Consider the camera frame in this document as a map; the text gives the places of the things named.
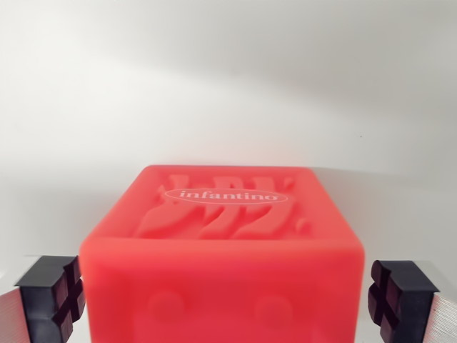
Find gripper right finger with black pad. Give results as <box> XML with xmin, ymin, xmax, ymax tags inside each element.
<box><xmin>366</xmin><ymin>259</ymin><xmax>457</xmax><ymax>343</ymax></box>

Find red infantino soft cube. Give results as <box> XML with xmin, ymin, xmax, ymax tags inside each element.
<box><xmin>78</xmin><ymin>164</ymin><xmax>367</xmax><ymax>343</ymax></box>

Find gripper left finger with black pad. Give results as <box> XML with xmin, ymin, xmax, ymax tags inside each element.
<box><xmin>0</xmin><ymin>254</ymin><xmax>86</xmax><ymax>343</ymax></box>

